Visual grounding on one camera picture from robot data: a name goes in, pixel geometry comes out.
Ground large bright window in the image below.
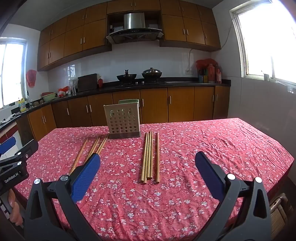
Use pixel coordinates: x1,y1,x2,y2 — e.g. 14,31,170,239
229,0,296,87

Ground black kitchen countertop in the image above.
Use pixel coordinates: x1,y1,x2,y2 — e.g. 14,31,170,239
0,79,232,130

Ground small kitchen window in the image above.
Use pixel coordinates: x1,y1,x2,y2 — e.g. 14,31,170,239
0,37,28,109

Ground red crumpled plastic bag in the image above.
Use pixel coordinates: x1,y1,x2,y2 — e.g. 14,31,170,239
196,58,218,70

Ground black wok with lid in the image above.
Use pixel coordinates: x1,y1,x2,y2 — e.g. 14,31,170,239
142,68,163,80

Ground dark cutting board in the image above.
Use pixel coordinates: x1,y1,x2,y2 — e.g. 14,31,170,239
77,73,98,92

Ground wooden chopstick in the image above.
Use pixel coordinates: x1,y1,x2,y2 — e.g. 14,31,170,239
84,136,101,164
96,134,109,155
91,137,103,157
69,138,89,175
139,133,149,184
147,131,153,180
142,132,151,185
154,132,160,184

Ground red hanging plastic bag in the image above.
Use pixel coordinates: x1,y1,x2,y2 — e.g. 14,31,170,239
26,69,37,88

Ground person's left hand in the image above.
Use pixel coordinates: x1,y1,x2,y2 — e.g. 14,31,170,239
8,189,25,229

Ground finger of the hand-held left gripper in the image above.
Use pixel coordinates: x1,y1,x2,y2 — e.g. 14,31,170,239
0,137,16,155
0,139,39,166

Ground gas stove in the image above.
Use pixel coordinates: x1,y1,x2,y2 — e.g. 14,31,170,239
115,80,166,88

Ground red and white bag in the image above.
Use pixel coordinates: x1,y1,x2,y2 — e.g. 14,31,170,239
57,86,72,97

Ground white power cable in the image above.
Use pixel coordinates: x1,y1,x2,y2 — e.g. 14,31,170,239
188,47,199,70

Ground colourful seasoning containers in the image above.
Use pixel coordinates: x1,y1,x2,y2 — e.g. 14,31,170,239
198,68,208,83

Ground wicker chair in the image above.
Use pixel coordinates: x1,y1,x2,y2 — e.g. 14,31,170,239
266,192,296,241

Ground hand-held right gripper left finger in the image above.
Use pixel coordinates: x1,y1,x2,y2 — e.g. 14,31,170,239
25,153,102,241

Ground green basin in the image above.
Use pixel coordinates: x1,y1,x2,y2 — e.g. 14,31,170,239
41,92,57,102

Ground orange oil bottle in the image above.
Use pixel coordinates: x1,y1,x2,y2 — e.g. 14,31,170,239
207,64,216,83

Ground wooden base cabinets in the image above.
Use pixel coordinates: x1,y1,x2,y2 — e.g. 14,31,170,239
16,86,230,142

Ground perforated metal chopstick holder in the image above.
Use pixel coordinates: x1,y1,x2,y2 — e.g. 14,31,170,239
103,103,142,139

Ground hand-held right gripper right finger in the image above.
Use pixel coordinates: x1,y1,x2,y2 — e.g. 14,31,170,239
195,152,272,241

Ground white rag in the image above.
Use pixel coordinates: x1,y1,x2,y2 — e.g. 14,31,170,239
0,113,18,123

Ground red floral tablecloth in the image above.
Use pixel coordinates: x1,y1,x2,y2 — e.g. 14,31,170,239
14,118,290,241

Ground wooden wall cabinets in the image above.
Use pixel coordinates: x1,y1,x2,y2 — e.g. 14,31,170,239
37,0,221,72

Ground steel range hood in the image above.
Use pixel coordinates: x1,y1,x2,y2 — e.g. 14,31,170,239
106,13,164,44

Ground black wok with handle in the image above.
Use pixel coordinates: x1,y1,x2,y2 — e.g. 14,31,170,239
116,70,137,81

